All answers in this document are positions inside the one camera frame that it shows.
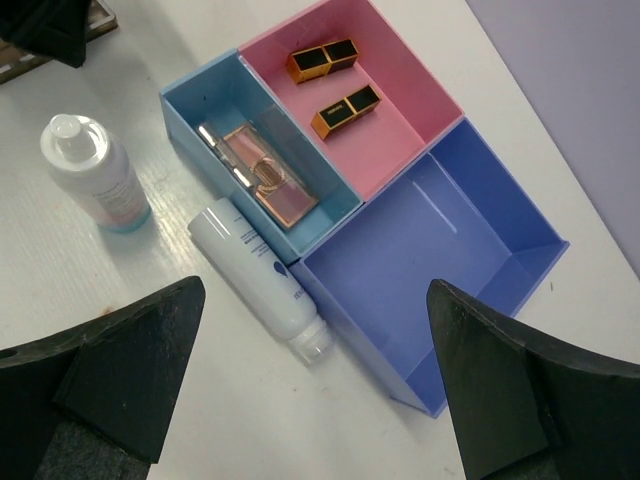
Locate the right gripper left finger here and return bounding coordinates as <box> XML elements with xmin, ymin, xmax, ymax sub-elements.
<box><xmin>1</xmin><ymin>276</ymin><xmax>205</xmax><ymax>479</ymax></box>

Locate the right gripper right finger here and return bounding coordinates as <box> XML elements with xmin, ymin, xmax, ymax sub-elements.
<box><xmin>426</xmin><ymin>280</ymin><xmax>639</xmax><ymax>479</ymax></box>

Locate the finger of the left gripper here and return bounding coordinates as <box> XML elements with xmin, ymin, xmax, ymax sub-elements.
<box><xmin>1</xmin><ymin>0</ymin><xmax>91</xmax><ymax>68</ymax></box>

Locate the long brown eyeshadow palette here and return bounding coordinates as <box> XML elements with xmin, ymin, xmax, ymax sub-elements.
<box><xmin>1</xmin><ymin>0</ymin><xmax>118</xmax><ymax>84</ymax></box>

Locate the silver white pan palette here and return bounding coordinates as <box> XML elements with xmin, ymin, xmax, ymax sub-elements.
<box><xmin>197</xmin><ymin>123</ymin><xmax>253</xmax><ymax>189</ymax></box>

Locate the pink blush palette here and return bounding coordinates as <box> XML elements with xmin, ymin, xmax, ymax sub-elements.
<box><xmin>214</xmin><ymin>124</ymin><xmax>318</xmax><ymax>230</ymax></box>

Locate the black gold lipstick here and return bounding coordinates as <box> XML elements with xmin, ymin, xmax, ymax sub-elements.
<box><xmin>286</xmin><ymin>38</ymin><xmax>359</xmax><ymax>84</ymax></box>
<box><xmin>311</xmin><ymin>84</ymin><xmax>382</xmax><ymax>140</ymax></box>

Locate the upright white pastel bottle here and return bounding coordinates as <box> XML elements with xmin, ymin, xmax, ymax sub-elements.
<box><xmin>40</xmin><ymin>114</ymin><xmax>151</xmax><ymax>233</ymax></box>

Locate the lying white spray bottle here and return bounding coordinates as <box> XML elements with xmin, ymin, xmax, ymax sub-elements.
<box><xmin>188</xmin><ymin>198</ymin><xmax>334</xmax><ymax>364</ymax></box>

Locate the pink blue purple organizer tray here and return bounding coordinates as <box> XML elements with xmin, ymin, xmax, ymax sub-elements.
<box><xmin>160</xmin><ymin>1</ymin><xmax>567</xmax><ymax>416</ymax></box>

